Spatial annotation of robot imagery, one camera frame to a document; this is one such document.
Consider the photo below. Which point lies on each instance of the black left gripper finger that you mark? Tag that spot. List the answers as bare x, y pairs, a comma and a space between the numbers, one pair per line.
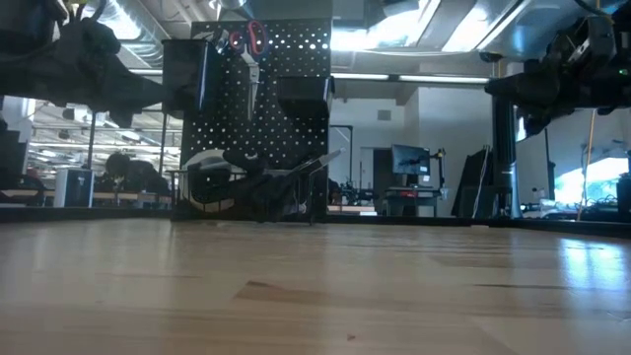
123, 116
148, 91

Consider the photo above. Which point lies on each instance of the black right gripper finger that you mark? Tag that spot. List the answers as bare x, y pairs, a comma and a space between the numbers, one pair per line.
522, 89
537, 120

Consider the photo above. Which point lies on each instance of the white tape roll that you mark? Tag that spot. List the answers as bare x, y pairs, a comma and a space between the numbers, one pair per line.
189, 167

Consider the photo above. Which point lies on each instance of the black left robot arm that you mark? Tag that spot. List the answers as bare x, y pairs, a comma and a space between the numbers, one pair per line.
29, 74

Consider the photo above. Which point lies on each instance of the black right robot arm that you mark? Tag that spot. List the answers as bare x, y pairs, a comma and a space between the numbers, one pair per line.
618, 59

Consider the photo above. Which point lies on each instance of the tall black pegboard bin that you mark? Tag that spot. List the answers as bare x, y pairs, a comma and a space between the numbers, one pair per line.
185, 74

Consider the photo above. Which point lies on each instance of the white standing panel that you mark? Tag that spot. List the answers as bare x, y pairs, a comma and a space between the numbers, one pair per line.
532, 167

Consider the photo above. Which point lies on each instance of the black tower column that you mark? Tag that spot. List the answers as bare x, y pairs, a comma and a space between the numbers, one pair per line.
505, 158

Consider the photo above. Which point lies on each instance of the person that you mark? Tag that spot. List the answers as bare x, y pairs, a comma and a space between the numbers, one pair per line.
133, 175

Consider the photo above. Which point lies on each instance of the black leaning panel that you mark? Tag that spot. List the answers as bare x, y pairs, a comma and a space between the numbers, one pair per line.
470, 182

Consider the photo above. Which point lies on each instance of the computer monitor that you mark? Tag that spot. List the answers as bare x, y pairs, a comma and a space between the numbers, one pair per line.
410, 159

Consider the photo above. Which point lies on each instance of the black metal pegboard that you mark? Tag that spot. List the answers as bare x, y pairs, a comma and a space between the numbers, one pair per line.
286, 133

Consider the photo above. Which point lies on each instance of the black work glove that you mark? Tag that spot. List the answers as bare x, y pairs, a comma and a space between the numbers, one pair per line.
266, 197

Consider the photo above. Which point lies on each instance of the black stand frame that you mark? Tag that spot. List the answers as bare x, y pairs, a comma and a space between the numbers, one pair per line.
91, 143

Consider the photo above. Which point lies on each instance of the black aluminium table frame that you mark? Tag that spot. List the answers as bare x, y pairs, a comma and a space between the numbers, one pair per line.
542, 226

